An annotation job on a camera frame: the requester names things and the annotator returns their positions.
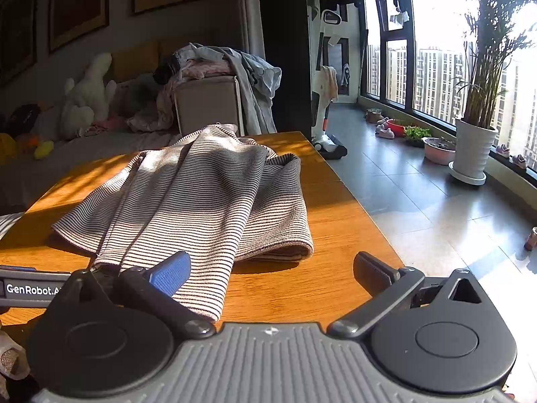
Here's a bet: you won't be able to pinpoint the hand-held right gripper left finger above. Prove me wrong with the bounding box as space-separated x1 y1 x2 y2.
52 251 216 340

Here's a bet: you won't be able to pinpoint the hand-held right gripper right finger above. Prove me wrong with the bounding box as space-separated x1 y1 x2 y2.
327 252 483 340

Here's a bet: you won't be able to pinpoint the striped knit garment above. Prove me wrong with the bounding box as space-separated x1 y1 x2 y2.
52 124 314 322

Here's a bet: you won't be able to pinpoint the person's left hand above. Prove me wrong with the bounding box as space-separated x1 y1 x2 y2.
0 331 31 391

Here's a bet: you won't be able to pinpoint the light striped cushion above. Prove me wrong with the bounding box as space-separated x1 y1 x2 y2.
0 212 26 240

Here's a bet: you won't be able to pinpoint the pink basin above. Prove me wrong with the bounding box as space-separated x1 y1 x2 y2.
422 136 457 165

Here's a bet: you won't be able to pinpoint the pink slippers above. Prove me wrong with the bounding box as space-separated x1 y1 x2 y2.
375 118 396 140

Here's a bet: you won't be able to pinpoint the small green potted plant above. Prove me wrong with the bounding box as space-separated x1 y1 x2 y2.
403 125 433 148

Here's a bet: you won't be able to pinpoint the red basin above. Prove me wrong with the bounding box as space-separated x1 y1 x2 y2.
385 118 414 137

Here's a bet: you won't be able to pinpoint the yellow orange plush toy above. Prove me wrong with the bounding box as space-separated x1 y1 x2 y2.
0 132 19 164

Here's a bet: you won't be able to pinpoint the potted palm in white pot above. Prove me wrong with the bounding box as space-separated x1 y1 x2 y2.
448 0 537 186

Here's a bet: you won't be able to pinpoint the floral blanket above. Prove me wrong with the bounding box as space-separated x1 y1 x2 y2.
126 80 177 133

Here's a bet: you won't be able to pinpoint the pink cloth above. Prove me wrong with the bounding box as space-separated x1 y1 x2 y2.
86 118 129 135

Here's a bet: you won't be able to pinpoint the white floor washer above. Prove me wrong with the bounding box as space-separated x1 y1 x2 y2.
308 0 349 160

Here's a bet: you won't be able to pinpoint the black cap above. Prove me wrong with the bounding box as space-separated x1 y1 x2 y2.
8 104 43 133

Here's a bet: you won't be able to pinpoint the beige sofa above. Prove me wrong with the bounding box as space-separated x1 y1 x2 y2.
0 38 246 217

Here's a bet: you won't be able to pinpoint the cream cloth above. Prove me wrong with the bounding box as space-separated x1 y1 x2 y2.
320 66 340 102

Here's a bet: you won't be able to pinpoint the white plush toy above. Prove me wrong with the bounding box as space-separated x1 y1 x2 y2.
59 52 118 139

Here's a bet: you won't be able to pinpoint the black garment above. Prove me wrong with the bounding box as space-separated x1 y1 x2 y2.
153 61 181 85

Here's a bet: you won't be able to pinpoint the pink floral garment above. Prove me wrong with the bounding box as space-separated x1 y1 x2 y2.
180 59 233 80

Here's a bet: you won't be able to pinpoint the mustard sofa cushion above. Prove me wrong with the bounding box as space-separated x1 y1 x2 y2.
111 40 162 82

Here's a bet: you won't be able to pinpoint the small white hanging cloth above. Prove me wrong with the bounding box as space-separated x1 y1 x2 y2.
389 8 410 29

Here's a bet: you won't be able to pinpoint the grey curtain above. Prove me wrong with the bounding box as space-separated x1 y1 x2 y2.
233 0 269 57

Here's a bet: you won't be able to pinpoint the black window frame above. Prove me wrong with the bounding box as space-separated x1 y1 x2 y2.
361 0 537 185

